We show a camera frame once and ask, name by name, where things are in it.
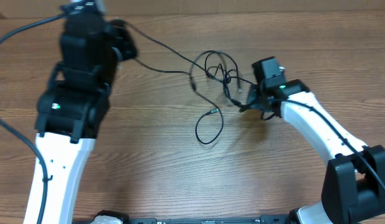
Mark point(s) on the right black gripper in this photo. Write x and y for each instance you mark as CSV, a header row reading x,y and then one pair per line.
x,y
255,101

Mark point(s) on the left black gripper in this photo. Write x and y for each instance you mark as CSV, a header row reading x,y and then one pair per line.
x,y
114,34

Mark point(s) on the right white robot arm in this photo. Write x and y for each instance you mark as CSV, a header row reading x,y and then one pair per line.
x,y
354,185

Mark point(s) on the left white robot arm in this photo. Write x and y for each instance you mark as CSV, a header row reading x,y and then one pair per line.
x,y
71,110

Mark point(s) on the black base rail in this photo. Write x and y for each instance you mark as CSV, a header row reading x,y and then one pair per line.
x,y
263,219

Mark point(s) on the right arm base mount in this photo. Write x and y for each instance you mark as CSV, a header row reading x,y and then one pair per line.
x,y
310,214

